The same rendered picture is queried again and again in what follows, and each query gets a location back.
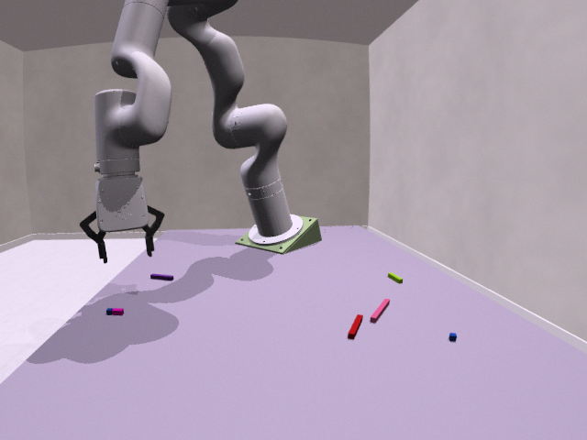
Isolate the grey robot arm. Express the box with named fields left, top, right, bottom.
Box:
left=94, top=0, right=304, bottom=246

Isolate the red rod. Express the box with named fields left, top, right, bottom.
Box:
left=348, top=314, right=363, bottom=339

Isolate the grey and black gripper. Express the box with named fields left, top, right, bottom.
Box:
left=80, top=175, right=164, bottom=264

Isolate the purple rod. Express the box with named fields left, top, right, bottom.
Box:
left=150, top=274, right=173, bottom=281

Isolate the pink rod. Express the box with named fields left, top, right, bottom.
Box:
left=370, top=299, right=390, bottom=323

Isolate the lime green rod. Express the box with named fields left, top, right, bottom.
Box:
left=388, top=272, right=403, bottom=283

